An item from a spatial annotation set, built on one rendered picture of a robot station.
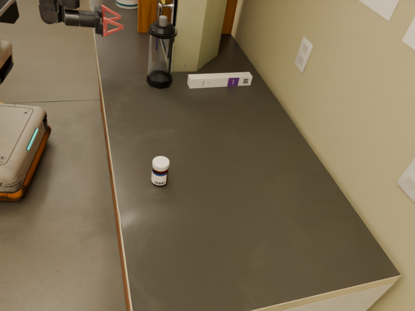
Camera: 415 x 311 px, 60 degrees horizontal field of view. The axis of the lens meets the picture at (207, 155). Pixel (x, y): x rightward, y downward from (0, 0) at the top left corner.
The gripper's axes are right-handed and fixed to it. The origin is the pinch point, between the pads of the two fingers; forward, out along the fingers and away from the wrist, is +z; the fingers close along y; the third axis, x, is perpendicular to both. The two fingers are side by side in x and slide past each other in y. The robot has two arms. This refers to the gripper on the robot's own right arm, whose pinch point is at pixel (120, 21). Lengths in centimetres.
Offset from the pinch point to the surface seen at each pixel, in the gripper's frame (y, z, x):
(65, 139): 68, -27, 113
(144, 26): 32.6, 14.9, 14.7
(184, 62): -4.3, 26.9, 13.2
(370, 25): -55, 64, -27
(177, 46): -4.5, 22.7, 6.4
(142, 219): -79, 0, 21
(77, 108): 103, -19, 112
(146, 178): -64, 3, 21
